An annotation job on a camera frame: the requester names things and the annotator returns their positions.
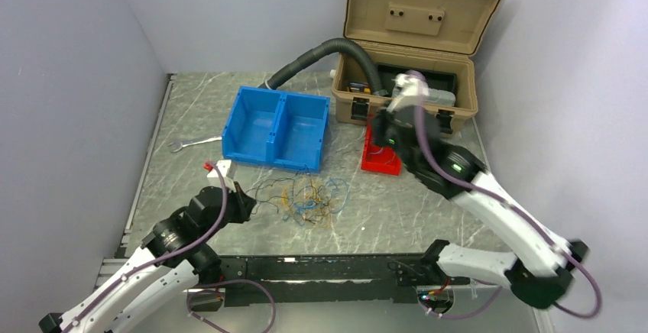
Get yellow blue black wires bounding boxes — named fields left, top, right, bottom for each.
left=250, top=166, right=352, bottom=229

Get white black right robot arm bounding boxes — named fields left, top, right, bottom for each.
left=370, top=105, right=589, bottom=309

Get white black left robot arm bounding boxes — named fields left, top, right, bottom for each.
left=38, top=185, right=257, bottom=332

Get red plastic bin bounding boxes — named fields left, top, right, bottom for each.
left=361, top=125, right=402, bottom=176

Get grey plastic case in toolbox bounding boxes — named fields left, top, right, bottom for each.
left=426, top=88, right=456, bottom=107

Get small box in toolbox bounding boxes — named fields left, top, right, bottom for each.
left=348, top=82, right=371, bottom=94

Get black tray in toolbox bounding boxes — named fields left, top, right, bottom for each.
left=377, top=63, right=458, bottom=95

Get silver wrench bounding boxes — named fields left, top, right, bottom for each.
left=167, top=136, right=222, bottom=153

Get blue double plastic bin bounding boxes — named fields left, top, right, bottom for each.
left=222, top=86, right=330, bottom=173

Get tan plastic toolbox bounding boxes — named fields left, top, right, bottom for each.
left=343, top=0, right=502, bottom=137

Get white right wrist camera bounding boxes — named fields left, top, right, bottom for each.
left=387, top=70, right=430, bottom=112

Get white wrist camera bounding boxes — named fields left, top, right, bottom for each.
left=203, top=160, right=237, bottom=192
left=387, top=70, right=430, bottom=112

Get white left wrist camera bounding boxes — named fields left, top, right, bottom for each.
left=203, top=160, right=237, bottom=192

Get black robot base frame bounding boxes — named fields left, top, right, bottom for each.
left=197, top=253, right=469, bottom=307

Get grey corrugated hose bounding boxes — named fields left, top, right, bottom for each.
left=264, top=37, right=389, bottom=98

